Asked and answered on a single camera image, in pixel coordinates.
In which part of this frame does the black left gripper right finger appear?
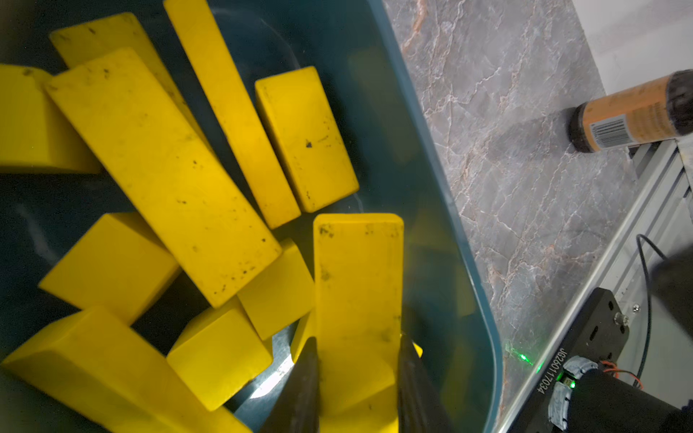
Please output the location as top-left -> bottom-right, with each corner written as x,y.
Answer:
397,335 -> 454,433

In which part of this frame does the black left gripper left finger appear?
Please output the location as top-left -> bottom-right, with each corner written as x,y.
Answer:
260,337 -> 319,433

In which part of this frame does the yellow chunky block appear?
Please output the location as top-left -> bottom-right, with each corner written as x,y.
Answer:
1,64 -> 102,174

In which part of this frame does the yellow cube block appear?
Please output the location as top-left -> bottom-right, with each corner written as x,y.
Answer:
238,238 -> 315,340
291,310 -> 401,366

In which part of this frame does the short yellow rectangular block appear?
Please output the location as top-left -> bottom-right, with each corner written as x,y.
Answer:
254,66 -> 359,213

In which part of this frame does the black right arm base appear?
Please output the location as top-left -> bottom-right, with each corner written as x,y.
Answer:
509,288 -> 630,432

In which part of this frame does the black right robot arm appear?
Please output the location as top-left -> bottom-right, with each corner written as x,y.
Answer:
548,248 -> 692,432

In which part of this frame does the small yellow block front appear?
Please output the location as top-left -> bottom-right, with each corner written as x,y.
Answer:
166,297 -> 274,411

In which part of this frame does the long yellow plank block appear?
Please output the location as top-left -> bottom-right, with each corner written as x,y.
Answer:
164,0 -> 301,229

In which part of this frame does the teal plastic bin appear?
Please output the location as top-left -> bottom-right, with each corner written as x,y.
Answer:
1,1 -> 503,432

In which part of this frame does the brown bottle orange cap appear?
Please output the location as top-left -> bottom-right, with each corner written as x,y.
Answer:
568,70 -> 692,153

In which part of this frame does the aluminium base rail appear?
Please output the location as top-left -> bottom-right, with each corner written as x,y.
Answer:
494,138 -> 692,432

